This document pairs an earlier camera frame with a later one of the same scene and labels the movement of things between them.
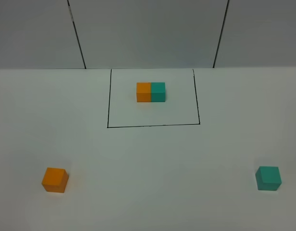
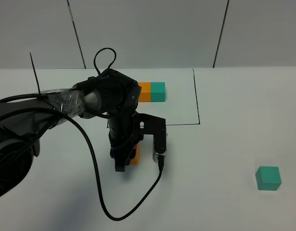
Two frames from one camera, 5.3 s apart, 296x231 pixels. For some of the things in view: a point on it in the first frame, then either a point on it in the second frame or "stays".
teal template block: x=157 y=91 stays
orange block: x=55 y=180 -> x=135 y=160
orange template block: x=143 y=92 stays
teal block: x=268 y=178 stays
